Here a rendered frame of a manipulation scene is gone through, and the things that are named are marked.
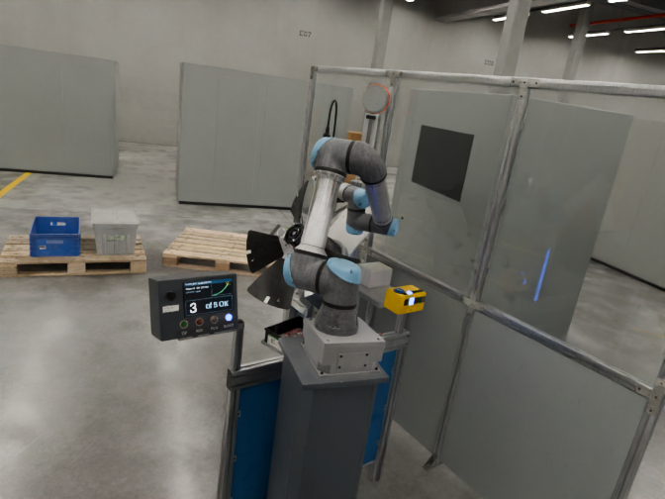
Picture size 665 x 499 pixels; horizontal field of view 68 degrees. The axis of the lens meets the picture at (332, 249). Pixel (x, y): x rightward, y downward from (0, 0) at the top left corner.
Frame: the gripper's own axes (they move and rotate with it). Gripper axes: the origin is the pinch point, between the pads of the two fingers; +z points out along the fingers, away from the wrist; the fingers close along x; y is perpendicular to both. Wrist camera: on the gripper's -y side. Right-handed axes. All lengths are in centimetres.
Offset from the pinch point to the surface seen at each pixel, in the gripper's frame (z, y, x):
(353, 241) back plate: 1.3, 32.8, 27.7
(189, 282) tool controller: -43, 26, -74
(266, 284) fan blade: 1, 51, -20
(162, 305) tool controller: -44, 32, -82
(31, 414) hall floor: 85, 151, -110
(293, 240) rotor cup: 2.9, 30.7, -7.5
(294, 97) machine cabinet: 492, -25, 279
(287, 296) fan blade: -8, 54, -14
